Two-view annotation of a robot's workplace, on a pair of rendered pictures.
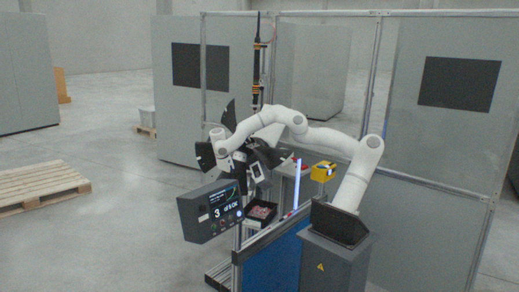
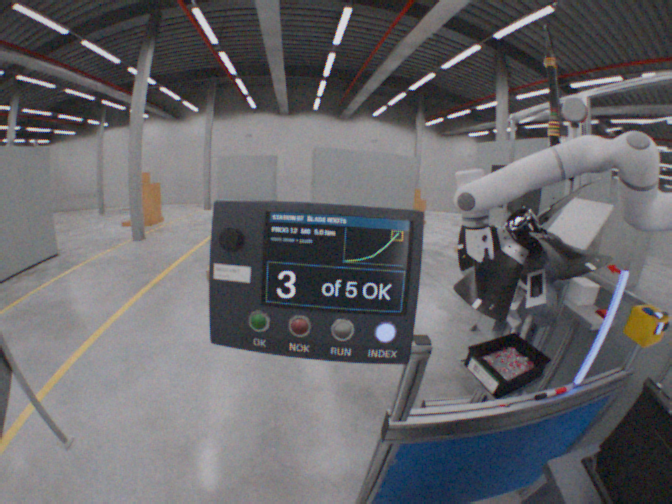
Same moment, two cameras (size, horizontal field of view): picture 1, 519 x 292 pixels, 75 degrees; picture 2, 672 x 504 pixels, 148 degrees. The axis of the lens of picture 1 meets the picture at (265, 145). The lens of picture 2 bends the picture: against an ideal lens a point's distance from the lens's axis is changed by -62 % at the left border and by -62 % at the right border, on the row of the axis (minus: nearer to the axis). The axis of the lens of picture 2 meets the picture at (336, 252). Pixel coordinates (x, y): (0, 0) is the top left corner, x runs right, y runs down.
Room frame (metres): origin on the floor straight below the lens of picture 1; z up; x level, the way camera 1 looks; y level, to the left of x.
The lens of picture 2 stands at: (1.11, -0.06, 1.28)
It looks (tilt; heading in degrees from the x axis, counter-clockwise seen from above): 16 degrees down; 55
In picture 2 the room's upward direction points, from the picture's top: 3 degrees clockwise
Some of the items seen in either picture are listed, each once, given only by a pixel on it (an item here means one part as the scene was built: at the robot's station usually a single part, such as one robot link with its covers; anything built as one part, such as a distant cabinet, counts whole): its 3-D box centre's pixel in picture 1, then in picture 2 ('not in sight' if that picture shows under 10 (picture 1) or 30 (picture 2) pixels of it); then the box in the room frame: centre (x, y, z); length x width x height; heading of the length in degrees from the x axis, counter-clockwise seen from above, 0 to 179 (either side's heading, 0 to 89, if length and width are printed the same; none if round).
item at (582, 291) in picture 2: (280, 156); (579, 289); (2.63, -0.13, 0.92); 0.17 x 0.16 x 0.11; 142
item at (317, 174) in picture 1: (323, 172); (646, 326); (2.06, -0.39, 1.02); 0.16 x 0.10 x 0.11; 142
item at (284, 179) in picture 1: (281, 214); (549, 375); (2.56, -0.17, 0.42); 0.04 x 0.04 x 0.83; 52
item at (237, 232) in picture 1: (237, 232); (409, 383); (1.41, 0.11, 0.96); 0.03 x 0.03 x 0.20; 52
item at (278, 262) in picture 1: (283, 274); (492, 473); (1.75, -0.15, 0.45); 0.82 x 0.02 x 0.66; 142
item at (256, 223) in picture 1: (258, 213); (507, 363); (1.80, 0.02, 0.85); 0.22 x 0.17 x 0.07; 159
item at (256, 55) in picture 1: (256, 67); (553, 94); (2.05, 0.07, 1.68); 0.03 x 0.03 x 0.21
